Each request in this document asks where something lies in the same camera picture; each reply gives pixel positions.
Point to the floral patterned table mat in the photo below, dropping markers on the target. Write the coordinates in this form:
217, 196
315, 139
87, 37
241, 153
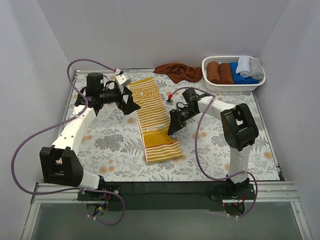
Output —
112, 146

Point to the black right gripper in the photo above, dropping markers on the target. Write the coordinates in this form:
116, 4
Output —
176, 118

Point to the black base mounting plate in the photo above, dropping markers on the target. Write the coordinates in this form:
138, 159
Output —
213, 196

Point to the rolled brown towel left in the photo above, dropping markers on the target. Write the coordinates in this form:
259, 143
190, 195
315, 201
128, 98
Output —
213, 75

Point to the yellow striped towel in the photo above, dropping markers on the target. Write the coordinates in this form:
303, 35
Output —
153, 122

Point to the rolled brown towel right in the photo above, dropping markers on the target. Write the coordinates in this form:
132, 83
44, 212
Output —
225, 73

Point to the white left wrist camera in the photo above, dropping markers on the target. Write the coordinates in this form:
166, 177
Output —
122, 80

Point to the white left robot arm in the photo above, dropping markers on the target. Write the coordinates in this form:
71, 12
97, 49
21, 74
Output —
59, 162

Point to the crumpled brown towel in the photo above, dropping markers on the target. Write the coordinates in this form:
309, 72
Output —
179, 72

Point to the aluminium frame rail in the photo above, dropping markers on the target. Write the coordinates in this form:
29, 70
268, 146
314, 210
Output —
268, 191

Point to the rolled light blue towel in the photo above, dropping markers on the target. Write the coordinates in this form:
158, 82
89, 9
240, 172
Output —
243, 66

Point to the rolled grey towel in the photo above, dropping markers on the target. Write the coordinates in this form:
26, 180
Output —
256, 69

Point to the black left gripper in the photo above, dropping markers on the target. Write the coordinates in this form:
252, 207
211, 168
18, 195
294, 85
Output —
122, 97

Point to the rolled brown towel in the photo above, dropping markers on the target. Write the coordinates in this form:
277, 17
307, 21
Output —
225, 73
213, 75

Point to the white plastic basket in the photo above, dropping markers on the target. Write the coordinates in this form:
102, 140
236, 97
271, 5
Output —
227, 87

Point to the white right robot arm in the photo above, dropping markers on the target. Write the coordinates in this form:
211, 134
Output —
239, 129

